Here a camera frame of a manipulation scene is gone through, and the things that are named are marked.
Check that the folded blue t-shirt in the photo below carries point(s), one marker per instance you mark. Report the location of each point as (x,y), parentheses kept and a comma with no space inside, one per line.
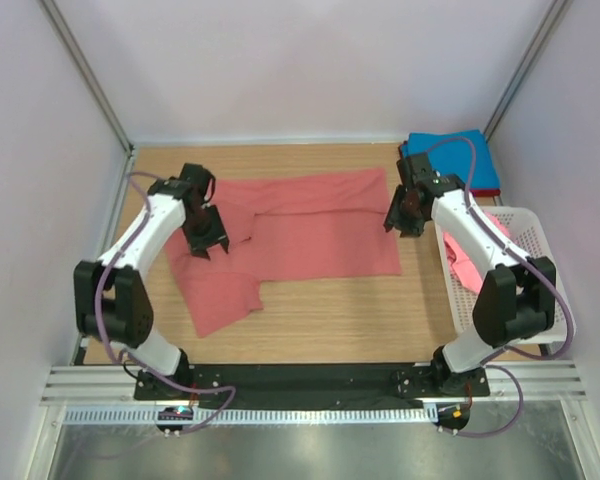
(418,142)

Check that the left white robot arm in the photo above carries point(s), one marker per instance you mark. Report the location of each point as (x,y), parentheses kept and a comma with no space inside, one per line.
(111,301)

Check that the aluminium frame rail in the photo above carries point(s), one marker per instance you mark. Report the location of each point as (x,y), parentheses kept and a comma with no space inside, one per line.
(100,384)

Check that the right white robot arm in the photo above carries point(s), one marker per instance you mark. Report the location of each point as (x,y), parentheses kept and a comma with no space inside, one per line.
(516,300)

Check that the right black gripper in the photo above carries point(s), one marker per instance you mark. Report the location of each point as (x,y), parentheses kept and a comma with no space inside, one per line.
(394,219)

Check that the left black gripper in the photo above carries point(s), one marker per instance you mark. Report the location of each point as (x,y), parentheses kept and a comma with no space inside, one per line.
(217,236)

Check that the white slotted cable duct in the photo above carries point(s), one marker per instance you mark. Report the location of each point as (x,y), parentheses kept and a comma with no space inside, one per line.
(162,415)

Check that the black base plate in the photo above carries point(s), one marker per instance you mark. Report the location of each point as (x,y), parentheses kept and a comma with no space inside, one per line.
(314,381)

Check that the bright pink t-shirt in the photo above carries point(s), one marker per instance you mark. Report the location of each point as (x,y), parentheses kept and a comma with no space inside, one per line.
(461,266)

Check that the white plastic basket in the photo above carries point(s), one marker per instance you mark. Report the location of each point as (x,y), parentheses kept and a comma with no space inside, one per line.
(525,230)

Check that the salmon pink t-shirt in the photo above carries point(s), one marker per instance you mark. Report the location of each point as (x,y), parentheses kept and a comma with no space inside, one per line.
(285,229)

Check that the folded red t-shirt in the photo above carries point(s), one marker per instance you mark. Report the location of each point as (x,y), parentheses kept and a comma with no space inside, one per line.
(455,158)

